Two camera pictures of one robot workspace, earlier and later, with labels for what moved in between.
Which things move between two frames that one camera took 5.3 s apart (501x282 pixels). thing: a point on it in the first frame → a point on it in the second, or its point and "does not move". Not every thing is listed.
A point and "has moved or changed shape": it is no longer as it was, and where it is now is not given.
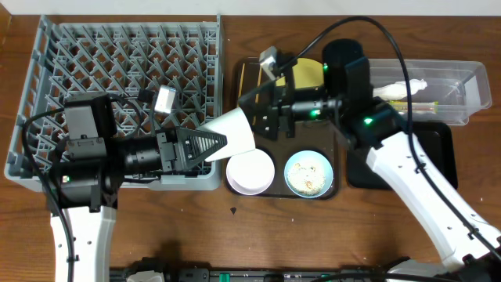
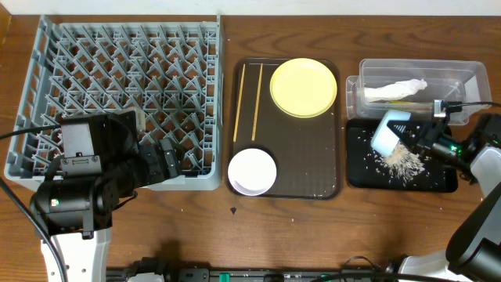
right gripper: x=279 y=117 → x=423 y=138
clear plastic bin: x=445 y=92 does not move
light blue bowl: x=308 y=174 has moved or changed shape
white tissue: x=397 y=90 does not move
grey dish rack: x=166 y=71 does not move
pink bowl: x=250 y=173 does not move
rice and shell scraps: x=306 y=179 has moved or changed shape
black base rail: x=156 y=270 does not move
